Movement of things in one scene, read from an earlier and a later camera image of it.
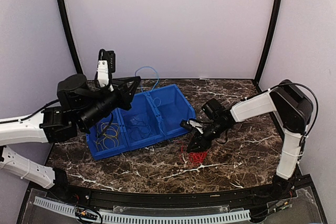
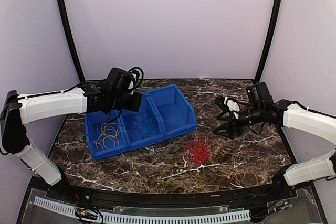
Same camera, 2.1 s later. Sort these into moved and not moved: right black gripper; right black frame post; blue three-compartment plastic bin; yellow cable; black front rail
Moved: right black gripper
Not moved: black front rail; right black frame post; blue three-compartment plastic bin; yellow cable
